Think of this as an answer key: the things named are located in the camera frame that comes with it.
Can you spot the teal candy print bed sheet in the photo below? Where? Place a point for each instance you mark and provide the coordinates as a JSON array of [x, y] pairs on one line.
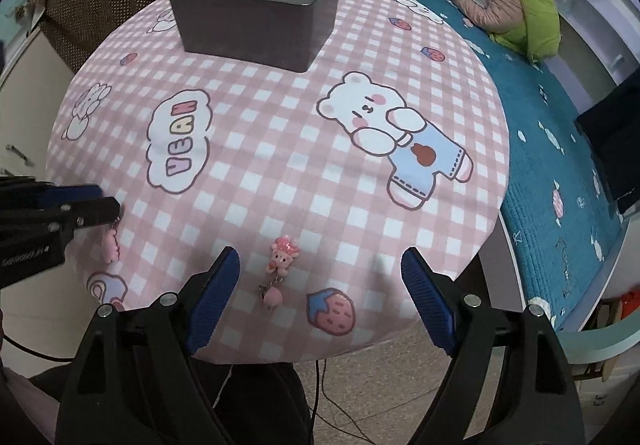
[[550, 175]]

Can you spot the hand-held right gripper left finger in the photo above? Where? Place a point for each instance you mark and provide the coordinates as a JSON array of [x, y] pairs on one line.
[[215, 305]]

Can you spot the grey metal box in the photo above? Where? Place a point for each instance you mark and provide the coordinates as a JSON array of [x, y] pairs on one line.
[[250, 30]]

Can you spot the light teal bunk bed frame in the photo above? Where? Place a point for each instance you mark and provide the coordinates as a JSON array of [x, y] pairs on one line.
[[600, 350]]

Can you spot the white bed shelf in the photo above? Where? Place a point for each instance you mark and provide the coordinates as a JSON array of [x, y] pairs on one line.
[[595, 40]]

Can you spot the green blanket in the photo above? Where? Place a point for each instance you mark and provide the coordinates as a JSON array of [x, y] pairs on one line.
[[535, 10]]

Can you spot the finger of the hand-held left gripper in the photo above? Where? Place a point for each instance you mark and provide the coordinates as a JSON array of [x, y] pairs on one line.
[[90, 214], [40, 195]]

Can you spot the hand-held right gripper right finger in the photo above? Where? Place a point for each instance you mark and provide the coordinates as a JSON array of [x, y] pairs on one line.
[[430, 305]]

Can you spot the pink checked tablecloth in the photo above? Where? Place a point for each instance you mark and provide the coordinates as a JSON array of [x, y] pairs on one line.
[[275, 165]]

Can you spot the pink bear earring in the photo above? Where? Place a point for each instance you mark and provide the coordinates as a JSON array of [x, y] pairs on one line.
[[110, 247], [282, 255]]

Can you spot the black hanging jacket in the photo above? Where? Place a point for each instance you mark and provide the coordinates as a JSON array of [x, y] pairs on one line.
[[615, 140]]

